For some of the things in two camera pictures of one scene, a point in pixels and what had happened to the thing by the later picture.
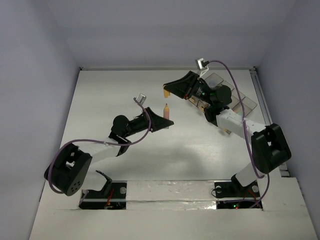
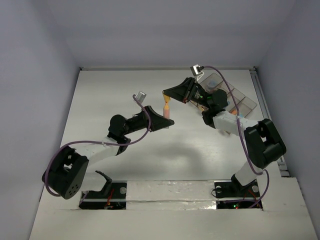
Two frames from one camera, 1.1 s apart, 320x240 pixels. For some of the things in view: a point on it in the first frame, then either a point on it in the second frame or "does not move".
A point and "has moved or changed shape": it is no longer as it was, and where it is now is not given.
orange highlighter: (166, 112) does not move
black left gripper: (149, 119) does not move
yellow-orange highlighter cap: (166, 93) has moved or changed shape
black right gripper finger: (184, 86) → (181, 92)
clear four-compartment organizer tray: (240, 104) does not move
